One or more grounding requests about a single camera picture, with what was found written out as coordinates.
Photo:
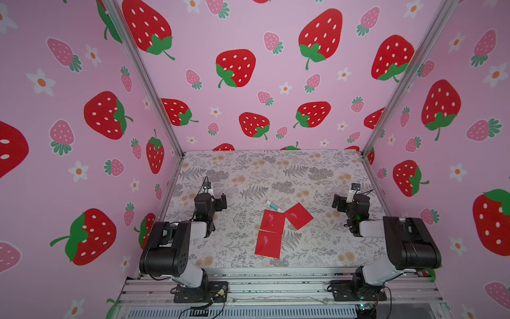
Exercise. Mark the aluminium frame post right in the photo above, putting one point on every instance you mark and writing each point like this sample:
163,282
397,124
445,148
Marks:
438,23

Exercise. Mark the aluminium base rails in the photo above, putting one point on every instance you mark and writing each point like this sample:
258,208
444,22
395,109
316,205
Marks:
284,293

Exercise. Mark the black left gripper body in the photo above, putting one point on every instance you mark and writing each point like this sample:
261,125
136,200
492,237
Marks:
216,206

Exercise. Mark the red envelope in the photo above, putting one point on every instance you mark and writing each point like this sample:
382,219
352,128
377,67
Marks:
298,216
273,222
269,244

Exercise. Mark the aluminium frame post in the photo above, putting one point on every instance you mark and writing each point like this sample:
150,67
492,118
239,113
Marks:
121,26
438,23

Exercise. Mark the green white glue stick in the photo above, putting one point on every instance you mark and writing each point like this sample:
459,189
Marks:
273,206

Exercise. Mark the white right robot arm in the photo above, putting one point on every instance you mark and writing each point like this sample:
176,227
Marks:
409,246

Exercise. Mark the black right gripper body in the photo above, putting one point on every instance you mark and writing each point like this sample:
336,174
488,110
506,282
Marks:
339,202

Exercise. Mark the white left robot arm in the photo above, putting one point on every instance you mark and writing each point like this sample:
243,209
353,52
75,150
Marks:
167,249

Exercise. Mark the aluminium frame post left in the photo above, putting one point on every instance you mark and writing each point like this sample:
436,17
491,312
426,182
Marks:
121,26

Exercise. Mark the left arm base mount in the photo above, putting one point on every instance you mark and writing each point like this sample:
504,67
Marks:
216,291

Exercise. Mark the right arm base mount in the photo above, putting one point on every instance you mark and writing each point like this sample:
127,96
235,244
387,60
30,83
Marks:
358,291

